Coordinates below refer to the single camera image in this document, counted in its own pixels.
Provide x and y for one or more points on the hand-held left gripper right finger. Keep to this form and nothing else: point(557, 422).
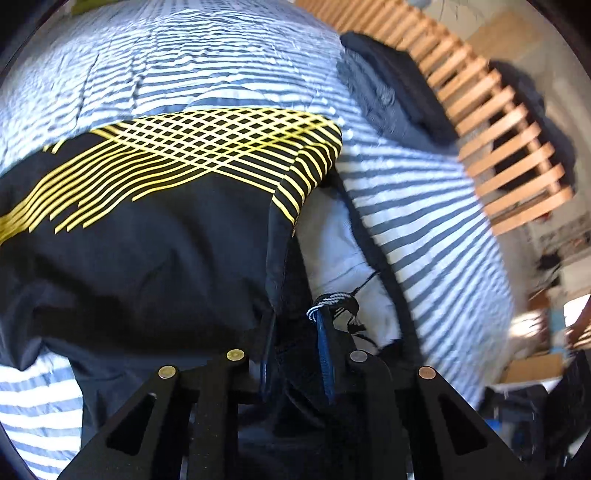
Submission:
point(327, 364)

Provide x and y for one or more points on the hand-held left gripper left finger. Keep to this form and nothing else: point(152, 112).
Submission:
point(267, 369)

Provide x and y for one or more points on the black shorts with yellow stripes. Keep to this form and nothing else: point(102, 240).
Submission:
point(152, 249)

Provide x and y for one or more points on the cardboard box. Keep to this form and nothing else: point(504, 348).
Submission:
point(535, 367)

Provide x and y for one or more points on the grey-green jeans pile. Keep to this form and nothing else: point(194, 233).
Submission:
point(369, 87)

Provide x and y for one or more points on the dark navy garment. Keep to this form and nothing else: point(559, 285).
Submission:
point(415, 92)

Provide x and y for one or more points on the blue white striped blanket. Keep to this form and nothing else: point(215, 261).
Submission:
point(194, 60)

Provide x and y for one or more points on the wooden slatted bed frame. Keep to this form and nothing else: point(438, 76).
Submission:
point(503, 152)

